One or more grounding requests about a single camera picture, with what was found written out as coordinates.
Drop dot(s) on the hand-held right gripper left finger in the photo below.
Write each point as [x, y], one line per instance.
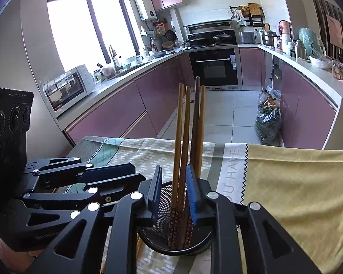
[155, 195]

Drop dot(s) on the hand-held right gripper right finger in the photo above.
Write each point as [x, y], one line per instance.
[193, 195]

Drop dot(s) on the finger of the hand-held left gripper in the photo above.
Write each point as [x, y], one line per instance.
[108, 172]
[114, 189]

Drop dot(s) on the black mesh utensil holder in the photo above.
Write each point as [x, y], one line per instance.
[164, 205]

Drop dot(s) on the flower-tipped wooden chopstick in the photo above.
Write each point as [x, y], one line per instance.
[185, 148]
[177, 148]

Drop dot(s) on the dark wooden chopstick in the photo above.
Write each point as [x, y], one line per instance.
[195, 120]

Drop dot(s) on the pink base cabinet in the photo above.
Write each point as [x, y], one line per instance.
[251, 67]
[305, 108]
[131, 102]

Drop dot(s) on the white toaster oven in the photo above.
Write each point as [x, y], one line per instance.
[71, 85]

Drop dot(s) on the grey refrigerator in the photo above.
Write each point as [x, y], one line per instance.
[17, 48]

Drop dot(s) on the patterned yellow green tablecloth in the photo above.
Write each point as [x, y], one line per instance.
[288, 191]

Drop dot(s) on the plastic bag of vegetables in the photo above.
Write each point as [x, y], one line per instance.
[268, 127]

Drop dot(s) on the chrome sink faucet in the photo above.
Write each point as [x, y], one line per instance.
[113, 57]

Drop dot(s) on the clear plastic bag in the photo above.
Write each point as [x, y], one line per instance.
[271, 97]

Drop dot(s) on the kitchen window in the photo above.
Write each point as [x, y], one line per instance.
[74, 28]

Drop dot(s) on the black built-in oven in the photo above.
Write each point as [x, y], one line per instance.
[214, 65]

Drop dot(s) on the hanging frying pan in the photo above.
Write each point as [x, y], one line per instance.
[170, 35]

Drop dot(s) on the black wok with lid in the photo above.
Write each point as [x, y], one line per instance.
[196, 40]

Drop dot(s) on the pot with glass lid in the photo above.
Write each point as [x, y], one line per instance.
[222, 37]

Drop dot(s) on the white water heater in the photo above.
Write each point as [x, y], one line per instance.
[145, 7]

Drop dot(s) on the black range hood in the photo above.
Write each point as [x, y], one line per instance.
[210, 26]

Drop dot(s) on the stainless steel stockpot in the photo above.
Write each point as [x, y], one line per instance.
[267, 37]

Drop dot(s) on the steel thermos flask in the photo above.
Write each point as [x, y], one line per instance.
[300, 50]

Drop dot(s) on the white plastic bag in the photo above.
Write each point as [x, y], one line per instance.
[320, 62]

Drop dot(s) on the pink electric kettle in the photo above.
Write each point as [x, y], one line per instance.
[284, 28]

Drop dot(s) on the green cloth-covered appliance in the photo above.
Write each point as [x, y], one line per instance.
[310, 41]

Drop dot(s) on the clear plastic egg box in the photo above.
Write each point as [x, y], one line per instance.
[341, 70]

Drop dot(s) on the striped curtain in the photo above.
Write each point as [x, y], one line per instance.
[334, 28]

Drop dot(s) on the black wall rack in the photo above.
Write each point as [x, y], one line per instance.
[253, 14]

